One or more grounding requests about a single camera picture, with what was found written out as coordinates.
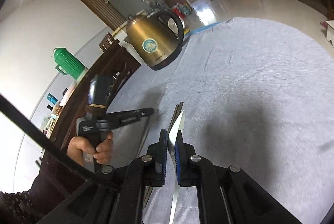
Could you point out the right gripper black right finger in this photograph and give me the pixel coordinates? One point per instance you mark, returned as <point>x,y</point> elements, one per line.
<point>184,171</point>

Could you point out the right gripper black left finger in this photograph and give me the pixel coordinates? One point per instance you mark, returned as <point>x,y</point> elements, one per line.
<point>155,171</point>

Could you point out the person's left hand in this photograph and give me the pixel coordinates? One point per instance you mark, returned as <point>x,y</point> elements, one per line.
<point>101,153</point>

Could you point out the green thermos flask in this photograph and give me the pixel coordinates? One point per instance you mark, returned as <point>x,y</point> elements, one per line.
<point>67,64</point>

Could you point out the wooden dining chair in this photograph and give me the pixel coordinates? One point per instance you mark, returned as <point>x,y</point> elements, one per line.
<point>107,41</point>

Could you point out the grey round tablecloth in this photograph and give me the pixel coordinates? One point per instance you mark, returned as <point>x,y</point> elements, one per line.
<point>255,93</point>

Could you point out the bronze electric kettle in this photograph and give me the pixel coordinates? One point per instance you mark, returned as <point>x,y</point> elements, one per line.
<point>153,40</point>

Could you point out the white small step stool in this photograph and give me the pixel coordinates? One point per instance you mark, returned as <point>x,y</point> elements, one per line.
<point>329,34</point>

